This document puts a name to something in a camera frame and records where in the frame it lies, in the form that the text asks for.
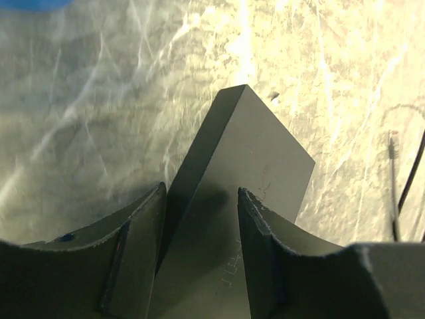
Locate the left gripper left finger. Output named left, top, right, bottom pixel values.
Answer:
left=1, top=183, right=166, bottom=318

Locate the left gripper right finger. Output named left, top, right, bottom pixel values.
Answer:
left=238, top=188, right=424, bottom=318

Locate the long black ethernet cable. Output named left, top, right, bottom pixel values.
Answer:
left=381, top=102, right=425, bottom=242

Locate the black network switch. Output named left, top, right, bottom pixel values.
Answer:
left=149, top=84, right=315, bottom=318

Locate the blue plastic bin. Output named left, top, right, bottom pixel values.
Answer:
left=0, top=0, right=72, bottom=11

